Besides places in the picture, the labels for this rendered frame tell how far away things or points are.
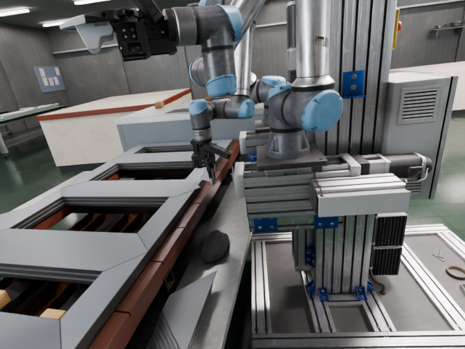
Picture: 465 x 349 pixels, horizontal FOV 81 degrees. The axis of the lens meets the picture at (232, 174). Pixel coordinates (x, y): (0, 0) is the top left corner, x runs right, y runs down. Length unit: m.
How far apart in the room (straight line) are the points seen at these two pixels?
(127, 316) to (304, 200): 0.64
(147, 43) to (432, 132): 1.01
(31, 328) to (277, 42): 11.53
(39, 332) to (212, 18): 0.78
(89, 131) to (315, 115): 4.25
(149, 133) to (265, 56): 9.89
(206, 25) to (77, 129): 4.30
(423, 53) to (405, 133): 12.34
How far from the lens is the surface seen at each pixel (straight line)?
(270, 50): 11.79
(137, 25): 0.63
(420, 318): 1.61
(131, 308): 0.78
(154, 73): 12.43
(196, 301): 0.88
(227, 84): 0.67
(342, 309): 1.54
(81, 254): 1.00
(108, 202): 1.36
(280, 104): 0.87
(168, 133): 2.11
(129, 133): 2.28
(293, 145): 0.91
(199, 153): 1.13
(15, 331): 0.85
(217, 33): 0.66
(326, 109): 0.78
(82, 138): 4.85
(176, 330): 0.84
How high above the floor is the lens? 1.35
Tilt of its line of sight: 22 degrees down
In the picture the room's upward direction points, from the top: 7 degrees counter-clockwise
